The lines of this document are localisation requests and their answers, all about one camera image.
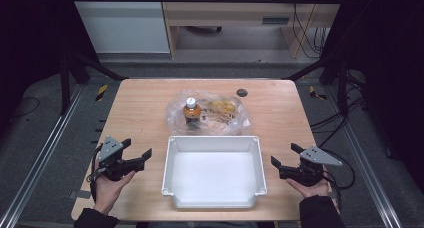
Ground light wooden desk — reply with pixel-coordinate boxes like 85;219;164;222
159;0;348;60

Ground left hand-held gripper cable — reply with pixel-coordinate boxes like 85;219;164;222
86;143;105;203

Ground hand-held gripper cable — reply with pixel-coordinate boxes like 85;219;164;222
86;143;105;203
320;148;357;191

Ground black cables at desk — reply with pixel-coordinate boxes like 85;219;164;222
291;2;330;59

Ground black floor cables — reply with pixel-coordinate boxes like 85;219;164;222
309;71;367;150

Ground white plastic bin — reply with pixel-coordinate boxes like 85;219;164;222
161;135;268;210

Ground clear plastic bag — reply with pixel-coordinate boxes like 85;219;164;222
166;89;252;137

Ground person's right hand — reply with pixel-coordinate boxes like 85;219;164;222
285;178;331;200

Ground orange bottle with white cap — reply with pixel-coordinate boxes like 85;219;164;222
182;97;203;129

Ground aluminium floor rail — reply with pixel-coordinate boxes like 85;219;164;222
326;87;403;228
0;84;85;228

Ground yellow snack packet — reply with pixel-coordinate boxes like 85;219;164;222
206;99;238;123

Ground right hand-held gripper cable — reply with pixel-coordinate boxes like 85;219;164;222
320;148;357;191

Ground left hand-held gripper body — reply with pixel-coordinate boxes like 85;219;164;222
97;135;147;182

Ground white cabinet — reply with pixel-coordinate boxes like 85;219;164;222
67;0;171;54

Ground black frame post with brace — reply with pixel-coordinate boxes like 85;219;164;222
284;53;350;118
59;52;130;116

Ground grey tape piece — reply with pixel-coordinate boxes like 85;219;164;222
67;189;92;200

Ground person's left hand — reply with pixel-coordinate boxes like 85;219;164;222
93;169;137;216

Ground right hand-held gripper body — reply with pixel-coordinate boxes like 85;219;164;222
278;145;344;188

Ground yellow black tape strip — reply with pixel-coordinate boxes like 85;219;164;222
94;83;110;103
307;84;328;101

